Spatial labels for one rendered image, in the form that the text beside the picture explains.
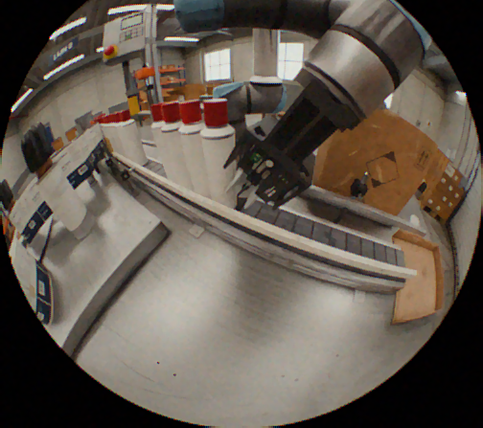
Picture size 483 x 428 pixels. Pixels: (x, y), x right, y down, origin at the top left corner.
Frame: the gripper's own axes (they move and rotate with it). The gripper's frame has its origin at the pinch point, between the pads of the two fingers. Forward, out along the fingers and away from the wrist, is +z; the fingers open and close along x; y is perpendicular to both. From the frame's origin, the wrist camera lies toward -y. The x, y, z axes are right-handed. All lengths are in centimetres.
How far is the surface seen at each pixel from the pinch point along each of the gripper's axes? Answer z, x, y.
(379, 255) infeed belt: -11.2, 30.4, -0.5
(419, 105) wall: -276, 258, -481
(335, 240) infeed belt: -5.3, 20.1, -0.6
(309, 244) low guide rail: -5.2, 13.0, 4.6
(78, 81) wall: 211, -797, -47
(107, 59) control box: -6, -62, 0
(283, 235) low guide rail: -3.0, 9.2, 4.6
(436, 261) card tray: -29, 68, -7
